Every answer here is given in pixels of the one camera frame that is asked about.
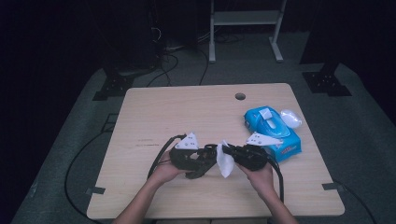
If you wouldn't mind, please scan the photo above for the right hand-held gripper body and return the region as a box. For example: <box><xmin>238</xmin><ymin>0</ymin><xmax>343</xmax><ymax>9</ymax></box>
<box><xmin>237</xmin><ymin>132</ymin><xmax>284</xmax><ymax>173</ymax></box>

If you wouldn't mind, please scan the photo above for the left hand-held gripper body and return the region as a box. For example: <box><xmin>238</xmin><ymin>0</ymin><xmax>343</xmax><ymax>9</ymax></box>
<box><xmin>169</xmin><ymin>132</ymin><xmax>201</xmax><ymax>172</ymax></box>

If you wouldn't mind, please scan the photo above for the white wet wipe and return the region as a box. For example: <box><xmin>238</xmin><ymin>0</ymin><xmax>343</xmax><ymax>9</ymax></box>
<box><xmin>216</xmin><ymin>139</ymin><xmax>235</xmax><ymax>179</ymax></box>

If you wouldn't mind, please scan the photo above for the blue wet wipes pack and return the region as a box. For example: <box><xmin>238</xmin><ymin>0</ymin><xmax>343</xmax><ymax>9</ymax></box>
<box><xmin>243</xmin><ymin>105</ymin><xmax>304</xmax><ymax>163</ymax></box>

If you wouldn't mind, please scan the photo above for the person's right hand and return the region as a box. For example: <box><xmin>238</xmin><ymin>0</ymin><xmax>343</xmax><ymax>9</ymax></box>
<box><xmin>237</xmin><ymin>161</ymin><xmax>276</xmax><ymax>196</ymax></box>

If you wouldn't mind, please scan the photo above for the person's left hand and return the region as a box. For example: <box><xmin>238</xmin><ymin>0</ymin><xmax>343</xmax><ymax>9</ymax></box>
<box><xmin>148</xmin><ymin>151</ymin><xmax>191</xmax><ymax>188</ymax></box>

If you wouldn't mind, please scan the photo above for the black tape strip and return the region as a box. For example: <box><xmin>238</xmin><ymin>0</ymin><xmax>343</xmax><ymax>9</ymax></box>
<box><xmin>321</xmin><ymin>182</ymin><xmax>345</xmax><ymax>191</ymax></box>
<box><xmin>86</xmin><ymin>186</ymin><xmax>106</xmax><ymax>196</ymax></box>

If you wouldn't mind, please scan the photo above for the black stand base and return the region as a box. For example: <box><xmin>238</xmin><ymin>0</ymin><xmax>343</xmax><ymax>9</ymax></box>
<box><xmin>92</xmin><ymin>60</ymin><xmax>135</xmax><ymax>102</ymax></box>
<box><xmin>302</xmin><ymin>62</ymin><xmax>353</xmax><ymax>97</ymax></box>

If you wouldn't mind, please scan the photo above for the white metal stand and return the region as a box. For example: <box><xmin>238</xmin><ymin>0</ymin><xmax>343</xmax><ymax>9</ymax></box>
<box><xmin>208</xmin><ymin>0</ymin><xmax>288</xmax><ymax>64</ymax></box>

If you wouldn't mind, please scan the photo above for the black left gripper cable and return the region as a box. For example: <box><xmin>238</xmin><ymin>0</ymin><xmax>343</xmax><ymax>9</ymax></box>
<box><xmin>148</xmin><ymin>133</ymin><xmax>187</xmax><ymax>180</ymax></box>

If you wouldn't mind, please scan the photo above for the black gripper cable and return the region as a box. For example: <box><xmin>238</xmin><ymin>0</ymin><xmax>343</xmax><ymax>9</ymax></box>
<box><xmin>266</xmin><ymin>156</ymin><xmax>285</xmax><ymax>203</ymax></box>
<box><xmin>148</xmin><ymin>133</ymin><xmax>187</xmax><ymax>180</ymax></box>

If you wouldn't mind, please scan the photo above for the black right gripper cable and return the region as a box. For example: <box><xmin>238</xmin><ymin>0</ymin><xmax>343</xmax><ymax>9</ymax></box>
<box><xmin>266</xmin><ymin>156</ymin><xmax>285</xmax><ymax>203</ymax></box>

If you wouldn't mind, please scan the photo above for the straight black floor cable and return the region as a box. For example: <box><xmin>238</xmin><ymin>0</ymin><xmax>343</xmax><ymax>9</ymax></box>
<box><xmin>198</xmin><ymin>48</ymin><xmax>210</xmax><ymax>87</ymax></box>

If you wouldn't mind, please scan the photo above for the looped black floor cable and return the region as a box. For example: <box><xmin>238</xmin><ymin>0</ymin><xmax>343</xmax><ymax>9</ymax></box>
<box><xmin>147</xmin><ymin>52</ymin><xmax>180</xmax><ymax>88</ymax></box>

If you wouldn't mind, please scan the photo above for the thin black floor cable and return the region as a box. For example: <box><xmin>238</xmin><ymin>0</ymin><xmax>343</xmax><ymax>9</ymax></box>
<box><xmin>332</xmin><ymin>178</ymin><xmax>379</xmax><ymax>224</ymax></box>

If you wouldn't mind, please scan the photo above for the long black floor cable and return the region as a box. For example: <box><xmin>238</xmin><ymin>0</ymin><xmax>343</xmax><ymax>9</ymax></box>
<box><xmin>64</xmin><ymin>130</ymin><xmax>113</xmax><ymax>224</ymax></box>

